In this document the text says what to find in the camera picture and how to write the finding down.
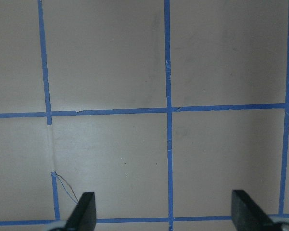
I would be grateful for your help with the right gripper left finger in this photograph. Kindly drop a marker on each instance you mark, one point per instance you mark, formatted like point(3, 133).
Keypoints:
point(82, 218)

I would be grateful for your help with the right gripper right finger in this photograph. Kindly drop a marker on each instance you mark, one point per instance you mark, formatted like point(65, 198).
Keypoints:
point(246, 215)

